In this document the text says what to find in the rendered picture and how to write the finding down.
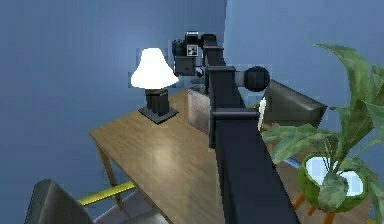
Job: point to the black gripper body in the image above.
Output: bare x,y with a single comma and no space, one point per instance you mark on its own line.
185,65

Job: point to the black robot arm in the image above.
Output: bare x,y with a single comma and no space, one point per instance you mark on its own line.
240,166

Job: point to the grey microphone black head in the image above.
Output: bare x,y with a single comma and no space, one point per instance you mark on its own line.
256,78

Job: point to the white shade table lamp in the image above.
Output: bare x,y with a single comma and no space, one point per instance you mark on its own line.
153,71

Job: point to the grey stone box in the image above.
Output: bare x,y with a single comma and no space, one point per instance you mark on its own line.
198,108

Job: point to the wooden desk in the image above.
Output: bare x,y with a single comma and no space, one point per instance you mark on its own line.
160,156

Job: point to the blue pen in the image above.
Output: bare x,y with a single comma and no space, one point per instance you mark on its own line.
292,162

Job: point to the yellow bar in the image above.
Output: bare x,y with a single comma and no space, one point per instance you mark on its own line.
106,193

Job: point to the green round plant pot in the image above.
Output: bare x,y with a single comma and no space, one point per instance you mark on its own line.
308,186

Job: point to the green house plant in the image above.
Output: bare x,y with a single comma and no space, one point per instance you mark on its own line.
358,100

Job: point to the dark grey chair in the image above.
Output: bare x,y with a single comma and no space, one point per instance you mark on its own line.
53,206

